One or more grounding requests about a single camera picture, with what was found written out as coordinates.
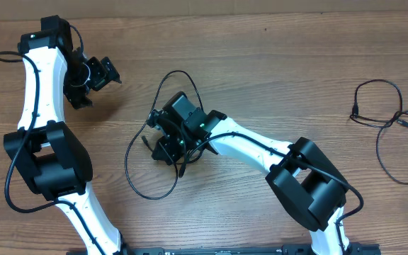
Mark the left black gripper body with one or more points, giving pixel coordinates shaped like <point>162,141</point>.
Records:
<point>83,78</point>

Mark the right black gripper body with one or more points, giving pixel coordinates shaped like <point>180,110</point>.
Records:
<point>174,146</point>

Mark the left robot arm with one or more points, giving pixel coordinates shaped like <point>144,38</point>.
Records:
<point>45,152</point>

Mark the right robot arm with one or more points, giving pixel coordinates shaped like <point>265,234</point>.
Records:
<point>308,186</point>

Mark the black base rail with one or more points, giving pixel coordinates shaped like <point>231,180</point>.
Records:
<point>286,249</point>

